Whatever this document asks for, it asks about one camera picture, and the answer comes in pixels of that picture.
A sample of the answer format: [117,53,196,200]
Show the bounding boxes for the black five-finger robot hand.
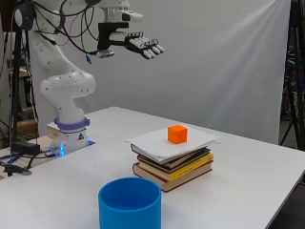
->
[109,31,166,61]

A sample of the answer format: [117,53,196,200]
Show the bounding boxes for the orange cube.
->
[167,124,189,145]

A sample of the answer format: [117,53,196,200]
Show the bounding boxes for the white backdrop sheet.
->
[28,0,292,146]

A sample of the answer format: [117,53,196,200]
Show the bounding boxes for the white paper sheets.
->
[125,124,221,160]

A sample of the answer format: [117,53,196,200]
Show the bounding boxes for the dark cover book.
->
[130,143,213,166]

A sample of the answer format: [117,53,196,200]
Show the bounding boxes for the black thin book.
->
[136,149,213,170]

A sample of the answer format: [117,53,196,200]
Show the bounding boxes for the yellow book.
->
[136,152,214,183]

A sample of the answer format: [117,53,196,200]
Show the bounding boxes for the black stand pole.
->
[7,0,32,177]

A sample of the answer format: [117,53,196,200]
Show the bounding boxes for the red hardcover book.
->
[132,160,214,194]

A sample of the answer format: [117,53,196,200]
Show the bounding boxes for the black tripod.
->
[278,0,305,151]

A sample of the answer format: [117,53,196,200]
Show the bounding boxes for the black power box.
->
[10,140,42,156]

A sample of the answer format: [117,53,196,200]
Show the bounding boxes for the blue round tub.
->
[97,177,163,229]

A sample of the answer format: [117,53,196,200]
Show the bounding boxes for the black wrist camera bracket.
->
[94,21,132,59]

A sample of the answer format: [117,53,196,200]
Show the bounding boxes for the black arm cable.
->
[30,0,100,55]

